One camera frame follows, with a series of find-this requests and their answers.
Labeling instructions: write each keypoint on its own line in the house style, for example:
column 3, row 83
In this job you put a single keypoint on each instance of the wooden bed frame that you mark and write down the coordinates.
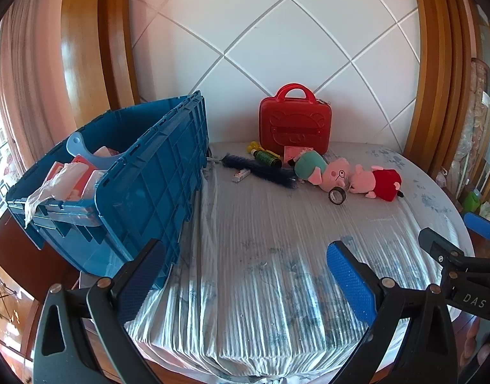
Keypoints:
column 109, row 28

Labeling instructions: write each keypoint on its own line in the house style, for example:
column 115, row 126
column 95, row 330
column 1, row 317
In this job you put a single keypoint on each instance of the floral quilt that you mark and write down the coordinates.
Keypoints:
column 475, row 128

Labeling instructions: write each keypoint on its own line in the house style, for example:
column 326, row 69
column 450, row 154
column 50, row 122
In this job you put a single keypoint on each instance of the black tape roll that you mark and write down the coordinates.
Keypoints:
column 331, row 196

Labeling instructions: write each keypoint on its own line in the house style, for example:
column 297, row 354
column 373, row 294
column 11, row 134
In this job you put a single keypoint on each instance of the clear plastic bag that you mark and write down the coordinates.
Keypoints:
column 49, row 192

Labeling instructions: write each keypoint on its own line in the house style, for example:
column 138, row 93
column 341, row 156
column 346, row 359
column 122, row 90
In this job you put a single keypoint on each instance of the blue plastic crate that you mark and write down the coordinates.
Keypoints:
column 149, row 192

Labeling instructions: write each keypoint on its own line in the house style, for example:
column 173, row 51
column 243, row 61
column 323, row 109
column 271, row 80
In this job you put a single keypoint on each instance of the small red suitcase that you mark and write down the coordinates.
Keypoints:
column 293, row 124

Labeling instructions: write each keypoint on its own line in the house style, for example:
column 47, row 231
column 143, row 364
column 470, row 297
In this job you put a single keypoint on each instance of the person's right hand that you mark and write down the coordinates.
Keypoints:
column 483, row 352

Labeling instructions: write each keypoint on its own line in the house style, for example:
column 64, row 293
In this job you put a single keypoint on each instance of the brown bottle green label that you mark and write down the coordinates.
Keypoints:
column 269, row 158

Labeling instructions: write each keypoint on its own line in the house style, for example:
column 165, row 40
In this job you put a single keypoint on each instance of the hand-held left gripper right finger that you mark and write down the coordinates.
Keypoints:
column 351, row 284

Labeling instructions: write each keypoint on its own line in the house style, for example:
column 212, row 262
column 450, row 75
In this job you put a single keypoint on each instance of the pink printed packet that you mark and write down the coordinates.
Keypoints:
column 293, row 154

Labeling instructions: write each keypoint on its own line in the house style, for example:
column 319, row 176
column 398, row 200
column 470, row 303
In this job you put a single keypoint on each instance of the green packet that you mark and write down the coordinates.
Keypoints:
column 472, row 202

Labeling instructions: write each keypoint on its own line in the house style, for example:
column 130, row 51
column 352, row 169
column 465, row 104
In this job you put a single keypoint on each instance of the pile of red white packets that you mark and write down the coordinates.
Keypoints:
column 105, row 152

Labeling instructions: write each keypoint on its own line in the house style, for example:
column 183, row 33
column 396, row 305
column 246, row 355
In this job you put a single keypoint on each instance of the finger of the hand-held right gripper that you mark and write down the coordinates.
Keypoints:
column 483, row 226
column 433, row 238

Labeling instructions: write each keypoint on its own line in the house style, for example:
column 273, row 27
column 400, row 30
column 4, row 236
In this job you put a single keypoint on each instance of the blue floral bed sheet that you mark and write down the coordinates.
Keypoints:
column 269, row 228

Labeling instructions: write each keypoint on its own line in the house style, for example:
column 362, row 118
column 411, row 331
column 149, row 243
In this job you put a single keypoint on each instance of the green dress pig plush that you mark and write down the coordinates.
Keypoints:
column 309, row 164

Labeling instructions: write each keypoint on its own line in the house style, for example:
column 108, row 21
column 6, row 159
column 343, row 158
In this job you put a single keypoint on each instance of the white padded headboard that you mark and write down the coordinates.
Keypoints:
column 269, row 28

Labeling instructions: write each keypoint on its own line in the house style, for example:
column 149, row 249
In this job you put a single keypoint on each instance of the dark bottle brush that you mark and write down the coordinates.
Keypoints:
column 253, row 167

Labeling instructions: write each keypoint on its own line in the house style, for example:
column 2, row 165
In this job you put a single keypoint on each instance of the yellow plastic ball clamp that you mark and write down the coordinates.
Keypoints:
column 253, row 145

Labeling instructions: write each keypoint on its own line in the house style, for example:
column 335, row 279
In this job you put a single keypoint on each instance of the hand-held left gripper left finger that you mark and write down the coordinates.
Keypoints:
column 143, row 272

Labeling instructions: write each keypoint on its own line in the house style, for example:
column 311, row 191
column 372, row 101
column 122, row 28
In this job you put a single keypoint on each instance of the small white red box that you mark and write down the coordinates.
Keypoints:
column 241, row 176

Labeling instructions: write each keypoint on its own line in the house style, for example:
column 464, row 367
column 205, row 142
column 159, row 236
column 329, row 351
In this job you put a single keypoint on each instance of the brown wooden nightstand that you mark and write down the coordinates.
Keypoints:
column 13, row 256

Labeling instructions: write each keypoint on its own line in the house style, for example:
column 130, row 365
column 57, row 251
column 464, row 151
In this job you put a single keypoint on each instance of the red dress pig plush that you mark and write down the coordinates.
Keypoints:
column 385, row 182

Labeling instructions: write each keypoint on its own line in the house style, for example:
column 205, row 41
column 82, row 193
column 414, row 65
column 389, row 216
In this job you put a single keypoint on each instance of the pink curtain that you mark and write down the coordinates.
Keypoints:
column 33, row 68

